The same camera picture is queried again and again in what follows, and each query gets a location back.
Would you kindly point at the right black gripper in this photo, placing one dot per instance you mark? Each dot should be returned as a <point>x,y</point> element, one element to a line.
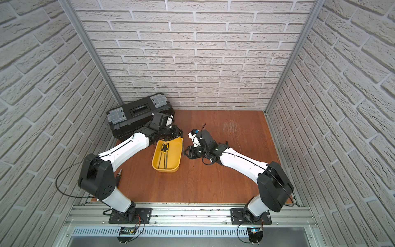
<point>191,152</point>

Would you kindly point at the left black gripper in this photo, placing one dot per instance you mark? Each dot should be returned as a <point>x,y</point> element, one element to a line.
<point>172,133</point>

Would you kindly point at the black yellow file tool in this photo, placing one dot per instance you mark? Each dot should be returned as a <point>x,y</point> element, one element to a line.
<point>166,155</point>
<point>160,154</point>

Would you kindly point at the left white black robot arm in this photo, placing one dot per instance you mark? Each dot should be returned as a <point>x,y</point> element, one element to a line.
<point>97,171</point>

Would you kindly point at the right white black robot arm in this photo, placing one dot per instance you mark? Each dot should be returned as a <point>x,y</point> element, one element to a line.
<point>275,188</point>

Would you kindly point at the yellow plastic storage tray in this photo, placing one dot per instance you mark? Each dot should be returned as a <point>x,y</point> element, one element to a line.
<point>174,155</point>

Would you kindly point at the black plastic toolbox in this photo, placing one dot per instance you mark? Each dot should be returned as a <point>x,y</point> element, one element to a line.
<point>132,116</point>

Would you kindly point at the black orange screwdriver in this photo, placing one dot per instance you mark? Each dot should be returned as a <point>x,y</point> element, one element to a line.
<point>118,178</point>

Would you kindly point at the right controller board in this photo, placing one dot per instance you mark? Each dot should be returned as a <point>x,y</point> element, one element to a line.
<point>255,235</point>

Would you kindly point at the controller board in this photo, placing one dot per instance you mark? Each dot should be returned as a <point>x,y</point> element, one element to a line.
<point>255,235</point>
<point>127,234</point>

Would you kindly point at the left controller board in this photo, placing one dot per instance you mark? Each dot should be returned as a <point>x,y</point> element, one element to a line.
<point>127,234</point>

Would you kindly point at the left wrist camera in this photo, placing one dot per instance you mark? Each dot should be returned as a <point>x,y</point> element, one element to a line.
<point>169,120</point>

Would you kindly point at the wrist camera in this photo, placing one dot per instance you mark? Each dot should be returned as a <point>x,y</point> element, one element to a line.
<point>169,120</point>
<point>192,135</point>

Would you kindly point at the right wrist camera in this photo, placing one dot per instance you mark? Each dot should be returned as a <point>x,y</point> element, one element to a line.
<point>192,135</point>

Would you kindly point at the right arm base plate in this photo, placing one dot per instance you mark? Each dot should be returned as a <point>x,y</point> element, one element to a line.
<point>243,216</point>

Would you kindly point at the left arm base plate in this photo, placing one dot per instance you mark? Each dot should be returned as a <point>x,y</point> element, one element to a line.
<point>133,216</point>

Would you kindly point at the aluminium mounting rail frame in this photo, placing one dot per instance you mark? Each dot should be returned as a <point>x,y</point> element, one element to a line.
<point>188,224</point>

